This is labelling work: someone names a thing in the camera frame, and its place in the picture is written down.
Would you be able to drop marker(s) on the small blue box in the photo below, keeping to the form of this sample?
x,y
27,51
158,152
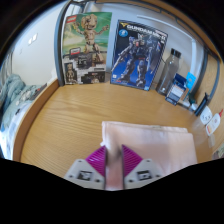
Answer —
x,y
176,90

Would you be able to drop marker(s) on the white mug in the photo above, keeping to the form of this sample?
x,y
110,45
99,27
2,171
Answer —
x,y
205,115

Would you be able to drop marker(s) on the black cylindrical bottle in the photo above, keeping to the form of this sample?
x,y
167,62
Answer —
x,y
201,104

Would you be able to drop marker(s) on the pale pink towel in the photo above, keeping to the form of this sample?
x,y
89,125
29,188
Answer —
x,y
160,146

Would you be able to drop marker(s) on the patterned hanging cloth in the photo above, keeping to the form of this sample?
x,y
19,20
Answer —
x,y
219,151

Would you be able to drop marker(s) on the blue robot model kit box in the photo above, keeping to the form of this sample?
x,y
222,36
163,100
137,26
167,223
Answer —
x,y
138,55

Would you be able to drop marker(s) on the bed with teal bedding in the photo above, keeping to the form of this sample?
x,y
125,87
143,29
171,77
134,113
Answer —
x,y
13,100

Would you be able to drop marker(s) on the green tree figure toy box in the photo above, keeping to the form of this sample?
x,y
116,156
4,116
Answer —
x,y
87,46

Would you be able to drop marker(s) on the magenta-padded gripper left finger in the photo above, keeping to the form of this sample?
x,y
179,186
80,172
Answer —
x,y
85,173

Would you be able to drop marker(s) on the white wall switch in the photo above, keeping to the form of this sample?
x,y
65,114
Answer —
x,y
33,38

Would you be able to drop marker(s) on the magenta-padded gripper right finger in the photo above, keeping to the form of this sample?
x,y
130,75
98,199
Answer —
x,y
143,173

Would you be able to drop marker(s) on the clear bottle with dark cap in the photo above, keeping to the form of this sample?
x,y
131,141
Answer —
x,y
168,71

